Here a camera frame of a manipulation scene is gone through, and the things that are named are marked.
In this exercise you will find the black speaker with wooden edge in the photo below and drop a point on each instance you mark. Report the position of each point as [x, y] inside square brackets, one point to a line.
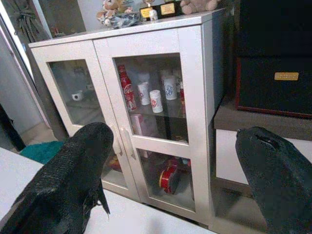
[275, 61]

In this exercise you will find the small white figurine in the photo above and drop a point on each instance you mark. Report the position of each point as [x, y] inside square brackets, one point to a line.
[153, 15]

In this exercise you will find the white can with red print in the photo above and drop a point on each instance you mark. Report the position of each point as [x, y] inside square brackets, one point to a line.
[156, 101]

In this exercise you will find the teal fluffy rug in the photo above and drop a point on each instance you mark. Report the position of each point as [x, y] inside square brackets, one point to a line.
[41, 151]

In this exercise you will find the white glass-door cabinet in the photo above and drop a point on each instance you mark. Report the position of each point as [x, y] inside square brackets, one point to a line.
[195, 80]

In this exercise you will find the black trophy base gold plaque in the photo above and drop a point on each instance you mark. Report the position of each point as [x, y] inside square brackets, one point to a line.
[168, 9]
[146, 11]

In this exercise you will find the multicolour plush toy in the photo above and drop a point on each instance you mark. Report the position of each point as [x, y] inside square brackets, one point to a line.
[112, 9]

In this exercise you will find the white low shelf unit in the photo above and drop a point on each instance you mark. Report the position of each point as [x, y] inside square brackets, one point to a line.
[263, 146]

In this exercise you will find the brown plush toy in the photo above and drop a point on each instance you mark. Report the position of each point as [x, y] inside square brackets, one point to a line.
[198, 6]

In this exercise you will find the white mug with blue print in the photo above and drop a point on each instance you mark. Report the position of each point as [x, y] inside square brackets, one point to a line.
[169, 87]

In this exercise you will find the red round tin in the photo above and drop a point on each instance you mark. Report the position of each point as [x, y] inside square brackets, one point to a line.
[169, 179]

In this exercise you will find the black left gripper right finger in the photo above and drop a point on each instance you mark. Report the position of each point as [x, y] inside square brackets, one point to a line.
[275, 175]

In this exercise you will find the red cola bottle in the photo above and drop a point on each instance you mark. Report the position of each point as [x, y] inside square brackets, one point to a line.
[127, 89]

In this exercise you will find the pink box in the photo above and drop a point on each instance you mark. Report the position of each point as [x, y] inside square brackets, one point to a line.
[140, 125]

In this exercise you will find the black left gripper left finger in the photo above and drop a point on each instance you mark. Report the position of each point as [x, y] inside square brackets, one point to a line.
[61, 175]

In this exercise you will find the white cup with red print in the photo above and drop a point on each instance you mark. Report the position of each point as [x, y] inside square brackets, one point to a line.
[143, 93]

